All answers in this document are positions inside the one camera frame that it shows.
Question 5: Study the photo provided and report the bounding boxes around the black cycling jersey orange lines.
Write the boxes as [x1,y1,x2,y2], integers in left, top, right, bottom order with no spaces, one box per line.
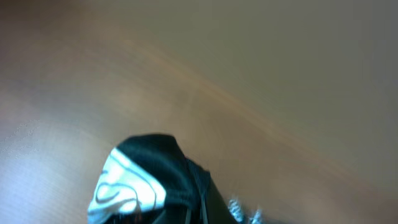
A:
[87,134,265,224]

